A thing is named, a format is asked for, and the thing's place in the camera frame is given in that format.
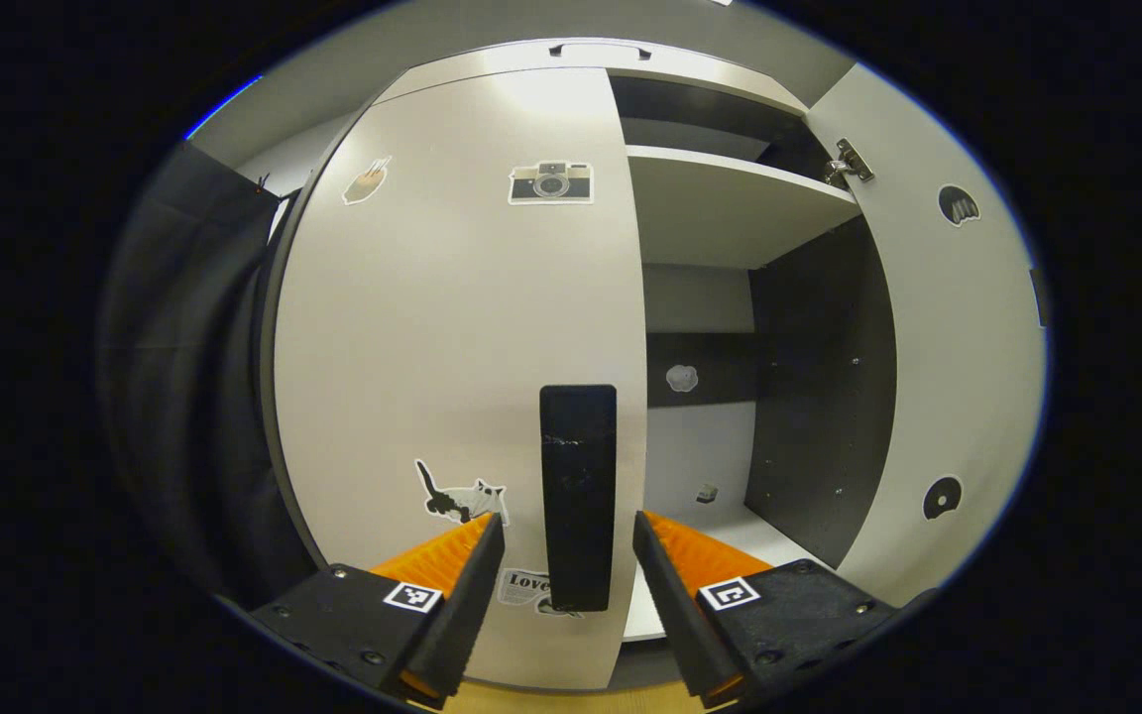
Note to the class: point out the white cabinet shelf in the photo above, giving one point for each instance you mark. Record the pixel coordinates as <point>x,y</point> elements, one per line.
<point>720,208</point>

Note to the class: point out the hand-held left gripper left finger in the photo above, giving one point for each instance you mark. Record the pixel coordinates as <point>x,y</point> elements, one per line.
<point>462,615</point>

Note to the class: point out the white cabinet door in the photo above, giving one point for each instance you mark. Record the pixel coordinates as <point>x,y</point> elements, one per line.
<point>948,377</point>
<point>432,347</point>

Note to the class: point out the metal door hinge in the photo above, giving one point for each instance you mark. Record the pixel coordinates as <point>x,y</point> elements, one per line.
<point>849,164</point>

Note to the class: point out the white double-door shoe cabinet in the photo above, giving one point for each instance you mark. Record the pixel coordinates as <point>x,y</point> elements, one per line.
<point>819,397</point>

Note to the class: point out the black backdrop cloth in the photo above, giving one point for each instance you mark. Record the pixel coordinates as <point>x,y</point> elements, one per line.
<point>184,397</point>

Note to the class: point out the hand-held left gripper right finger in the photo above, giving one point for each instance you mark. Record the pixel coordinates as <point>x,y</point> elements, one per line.
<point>680,615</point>

